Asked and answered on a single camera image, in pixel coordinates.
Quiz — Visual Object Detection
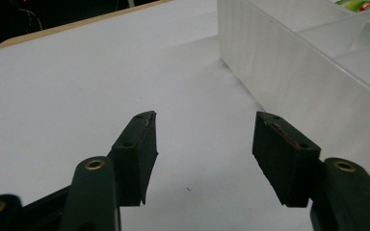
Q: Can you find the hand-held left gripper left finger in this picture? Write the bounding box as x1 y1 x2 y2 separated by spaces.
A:
58 110 159 231

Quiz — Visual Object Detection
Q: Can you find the translucent plastic divided storage box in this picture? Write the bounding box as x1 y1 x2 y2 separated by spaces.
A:
216 0 370 193

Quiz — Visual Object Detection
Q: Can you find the thin dark cable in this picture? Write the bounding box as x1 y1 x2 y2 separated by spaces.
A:
16 7 44 32

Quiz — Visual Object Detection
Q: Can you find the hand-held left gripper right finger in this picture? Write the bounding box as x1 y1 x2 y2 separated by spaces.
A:
251 111 370 231

